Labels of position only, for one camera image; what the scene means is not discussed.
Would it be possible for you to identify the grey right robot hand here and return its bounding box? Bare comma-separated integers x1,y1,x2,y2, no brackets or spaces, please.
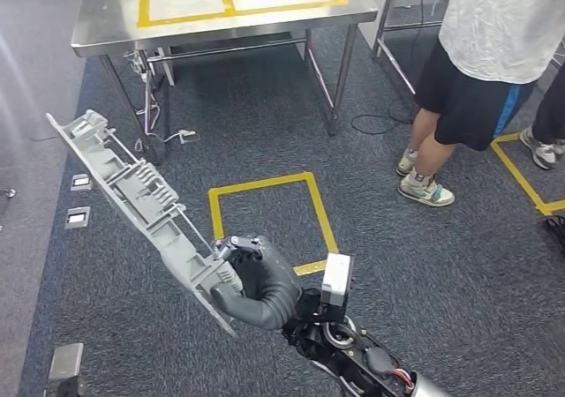
210,235,307,333

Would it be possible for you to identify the silver hubcap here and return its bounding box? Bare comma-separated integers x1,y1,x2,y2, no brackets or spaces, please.
45,109,246,339

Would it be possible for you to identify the stainless steel workbench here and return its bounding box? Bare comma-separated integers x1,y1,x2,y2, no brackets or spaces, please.
70,0,380,165

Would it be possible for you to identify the yellow floor tape outline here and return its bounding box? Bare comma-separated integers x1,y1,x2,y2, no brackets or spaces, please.
490,132,565,217
208,170,340,278

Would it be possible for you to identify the metal floor socket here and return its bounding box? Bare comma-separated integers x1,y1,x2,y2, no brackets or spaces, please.
64,206,92,230
70,173,93,193

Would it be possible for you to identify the yellow tape double rectangle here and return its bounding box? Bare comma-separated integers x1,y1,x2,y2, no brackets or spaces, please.
137,0,348,29

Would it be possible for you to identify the black mesh object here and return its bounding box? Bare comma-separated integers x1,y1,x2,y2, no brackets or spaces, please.
542,213,565,251

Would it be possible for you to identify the person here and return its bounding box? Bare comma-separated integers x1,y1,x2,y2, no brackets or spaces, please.
396,0,565,209
518,61,565,171

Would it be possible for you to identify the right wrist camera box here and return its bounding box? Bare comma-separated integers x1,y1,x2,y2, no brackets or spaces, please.
320,252,354,309

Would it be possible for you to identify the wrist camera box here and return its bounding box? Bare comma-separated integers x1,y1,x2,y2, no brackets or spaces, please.
320,252,354,309
48,342,85,382

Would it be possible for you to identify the black floor cable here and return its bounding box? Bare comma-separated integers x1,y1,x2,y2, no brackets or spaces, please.
350,0,432,137

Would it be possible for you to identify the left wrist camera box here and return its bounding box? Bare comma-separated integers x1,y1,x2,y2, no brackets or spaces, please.
48,342,85,382

